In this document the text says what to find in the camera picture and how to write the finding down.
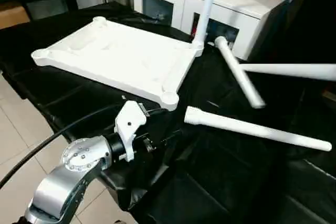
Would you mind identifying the white plastic table top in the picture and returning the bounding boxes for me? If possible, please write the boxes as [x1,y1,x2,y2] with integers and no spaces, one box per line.
[30,17,204,112]

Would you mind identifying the white plastic table leg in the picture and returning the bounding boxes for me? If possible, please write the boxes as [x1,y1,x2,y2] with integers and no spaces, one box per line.
[184,106,333,153]
[192,0,221,49]
[239,62,336,82]
[214,35,266,109]

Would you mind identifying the black work surface mat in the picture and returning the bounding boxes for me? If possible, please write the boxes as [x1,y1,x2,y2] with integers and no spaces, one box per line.
[0,1,336,224]

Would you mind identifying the white glass-door cabinet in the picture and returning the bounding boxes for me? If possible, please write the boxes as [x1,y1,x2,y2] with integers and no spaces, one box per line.
[131,0,288,61]

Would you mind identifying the brown cardboard box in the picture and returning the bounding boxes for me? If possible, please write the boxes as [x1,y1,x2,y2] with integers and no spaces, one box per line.
[0,1,32,30]

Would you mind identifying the dark black cabinet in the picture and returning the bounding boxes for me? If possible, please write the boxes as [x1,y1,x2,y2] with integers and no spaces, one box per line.
[247,0,336,99]

